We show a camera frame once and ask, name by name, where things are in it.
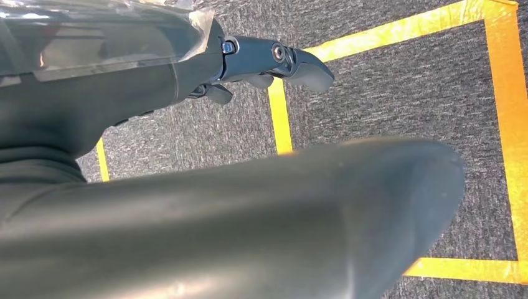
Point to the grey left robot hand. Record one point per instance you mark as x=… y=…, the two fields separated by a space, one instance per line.
x=82 y=95

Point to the yellow floor tape marking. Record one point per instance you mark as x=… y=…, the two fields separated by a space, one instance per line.
x=507 y=124

